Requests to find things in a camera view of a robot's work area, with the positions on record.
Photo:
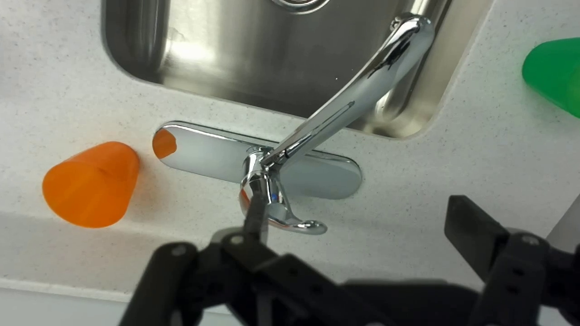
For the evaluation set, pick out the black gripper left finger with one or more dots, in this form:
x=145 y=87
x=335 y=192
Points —
x=228 y=283

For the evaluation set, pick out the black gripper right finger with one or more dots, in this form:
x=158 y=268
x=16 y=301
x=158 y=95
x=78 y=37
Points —
x=518 y=272

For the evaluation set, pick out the orange plastic cup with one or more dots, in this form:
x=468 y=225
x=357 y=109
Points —
x=91 y=183

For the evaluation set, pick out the green plastic cup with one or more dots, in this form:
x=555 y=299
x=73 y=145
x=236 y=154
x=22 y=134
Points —
x=556 y=73

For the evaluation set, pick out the stainless steel sink basin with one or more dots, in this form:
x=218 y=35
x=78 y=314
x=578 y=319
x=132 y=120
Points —
x=254 y=55

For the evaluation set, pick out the metal sink drain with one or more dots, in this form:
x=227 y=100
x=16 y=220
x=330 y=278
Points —
x=299 y=4

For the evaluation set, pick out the chrome faucet with base plate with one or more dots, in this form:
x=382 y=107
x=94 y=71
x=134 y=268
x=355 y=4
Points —
x=363 y=84

